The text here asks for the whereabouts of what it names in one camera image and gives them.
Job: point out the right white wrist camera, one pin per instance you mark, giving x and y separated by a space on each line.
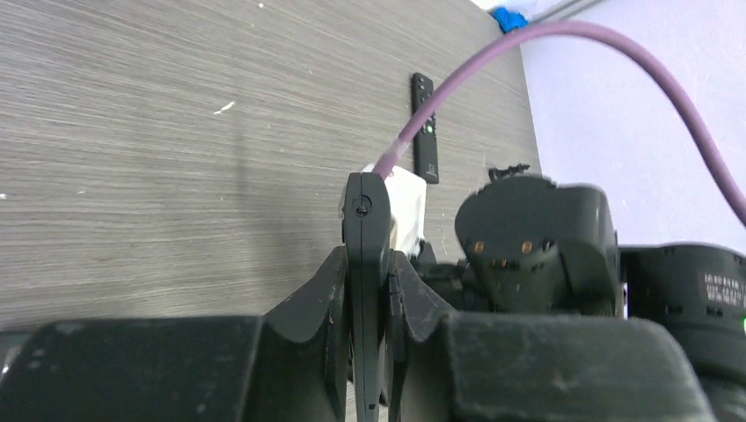
407 199

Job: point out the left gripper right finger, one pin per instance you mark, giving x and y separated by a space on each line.
454 366

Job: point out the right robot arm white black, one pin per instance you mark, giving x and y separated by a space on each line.
532 246

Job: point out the black remote plain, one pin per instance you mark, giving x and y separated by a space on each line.
366 226

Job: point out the black remote with label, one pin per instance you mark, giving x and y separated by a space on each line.
425 158

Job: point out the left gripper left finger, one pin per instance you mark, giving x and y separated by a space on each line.
287 365

